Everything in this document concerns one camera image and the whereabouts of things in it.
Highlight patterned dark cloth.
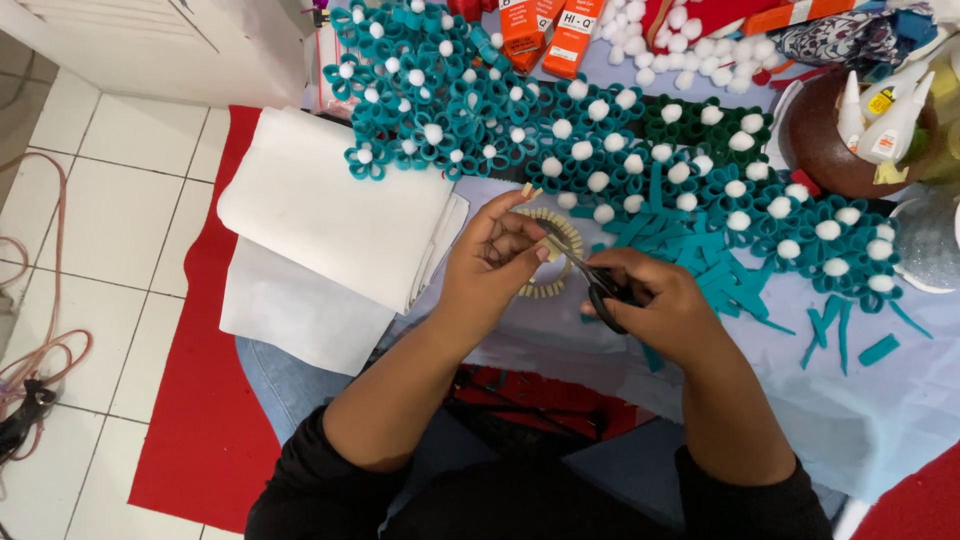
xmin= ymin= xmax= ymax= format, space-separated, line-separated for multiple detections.
xmin=771 ymin=6 xmax=940 ymax=75

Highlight person's left hand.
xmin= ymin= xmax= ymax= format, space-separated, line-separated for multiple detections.
xmin=441 ymin=189 xmax=553 ymax=333

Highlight short teal felt piece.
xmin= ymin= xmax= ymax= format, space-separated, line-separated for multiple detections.
xmin=858 ymin=333 xmax=901 ymax=368

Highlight person's right hand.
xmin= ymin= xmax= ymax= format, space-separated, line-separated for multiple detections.
xmin=580 ymin=247 xmax=726 ymax=369

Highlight dark green felt flowers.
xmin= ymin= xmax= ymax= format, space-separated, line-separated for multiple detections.
xmin=642 ymin=94 xmax=775 ymax=168

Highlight cream fringed felt strip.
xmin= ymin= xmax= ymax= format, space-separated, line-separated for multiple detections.
xmin=514 ymin=183 xmax=585 ymax=300

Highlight red floor mat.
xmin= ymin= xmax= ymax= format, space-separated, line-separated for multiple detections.
xmin=126 ymin=105 xmax=960 ymax=540

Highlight stack of white felt sheets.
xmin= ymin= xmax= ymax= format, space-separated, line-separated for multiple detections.
xmin=216 ymin=105 xmax=471 ymax=378

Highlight silver glitter plate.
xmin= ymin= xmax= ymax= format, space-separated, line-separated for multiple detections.
xmin=888 ymin=196 xmax=960 ymax=296

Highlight orange glue box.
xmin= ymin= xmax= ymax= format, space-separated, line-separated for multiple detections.
xmin=540 ymin=0 xmax=606 ymax=81
xmin=517 ymin=0 xmax=569 ymax=76
xmin=498 ymin=0 xmax=546 ymax=58

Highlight white cabinet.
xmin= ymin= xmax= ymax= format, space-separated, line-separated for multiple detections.
xmin=0 ymin=0 xmax=318 ymax=111

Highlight pile of teal felt strips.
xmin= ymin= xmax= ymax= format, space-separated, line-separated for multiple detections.
xmin=570 ymin=161 xmax=935 ymax=376

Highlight pile of white pompoms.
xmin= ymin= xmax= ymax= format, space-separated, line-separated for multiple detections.
xmin=598 ymin=0 xmax=778 ymax=96

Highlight pink cable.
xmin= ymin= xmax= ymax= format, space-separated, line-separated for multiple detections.
xmin=0 ymin=153 xmax=93 ymax=468

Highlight heap of teal felt flowers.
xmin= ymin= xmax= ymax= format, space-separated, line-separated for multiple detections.
xmin=322 ymin=0 xmax=905 ymax=315

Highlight long orange box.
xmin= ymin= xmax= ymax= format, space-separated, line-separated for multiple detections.
xmin=741 ymin=0 xmax=858 ymax=38

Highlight red felt piece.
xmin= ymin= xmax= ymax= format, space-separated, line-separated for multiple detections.
xmin=641 ymin=0 xmax=789 ymax=48

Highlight black plug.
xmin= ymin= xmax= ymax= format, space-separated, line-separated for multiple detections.
xmin=0 ymin=378 xmax=58 ymax=465

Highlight light blue cloth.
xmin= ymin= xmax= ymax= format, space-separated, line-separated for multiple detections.
xmin=300 ymin=37 xmax=960 ymax=505

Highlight white glue bottle yellow label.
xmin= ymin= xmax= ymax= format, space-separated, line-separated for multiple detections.
xmin=861 ymin=60 xmax=931 ymax=126

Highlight black handled scissors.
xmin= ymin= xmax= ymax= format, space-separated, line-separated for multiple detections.
xmin=535 ymin=219 xmax=633 ymax=336

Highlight person's black shirt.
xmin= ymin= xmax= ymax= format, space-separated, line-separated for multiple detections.
xmin=244 ymin=405 xmax=835 ymax=540

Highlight brown round bowl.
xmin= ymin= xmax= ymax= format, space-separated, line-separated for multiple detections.
xmin=779 ymin=67 xmax=943 ymax=201

